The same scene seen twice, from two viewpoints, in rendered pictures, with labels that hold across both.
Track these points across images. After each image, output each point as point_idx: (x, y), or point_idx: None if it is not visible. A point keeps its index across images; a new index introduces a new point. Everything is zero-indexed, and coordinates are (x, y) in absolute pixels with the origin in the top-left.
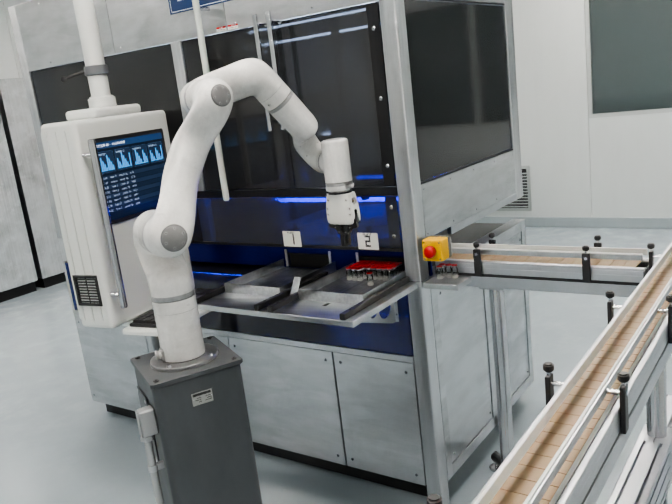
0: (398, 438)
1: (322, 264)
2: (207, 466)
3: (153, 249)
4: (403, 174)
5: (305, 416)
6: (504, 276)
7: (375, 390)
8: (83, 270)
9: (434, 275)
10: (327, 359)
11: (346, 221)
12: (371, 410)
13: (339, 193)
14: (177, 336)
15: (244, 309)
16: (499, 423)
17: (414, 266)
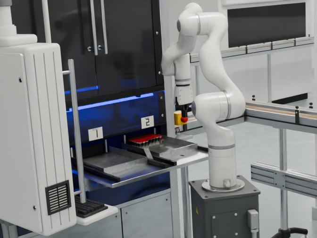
0: None
1: (98, 151)
2: None
3: (241, 111)
4: (168, 76)
5: None
6: (195, 128)
7: (148, 221)
8: (55, 179)
9: None
10: (117, 215)
11: (190, 101)
12: (145, 237)
13: (189, 84)
14: (236, 166)
15: (157, 170)
16: (187, 216)
17: (172, 131)
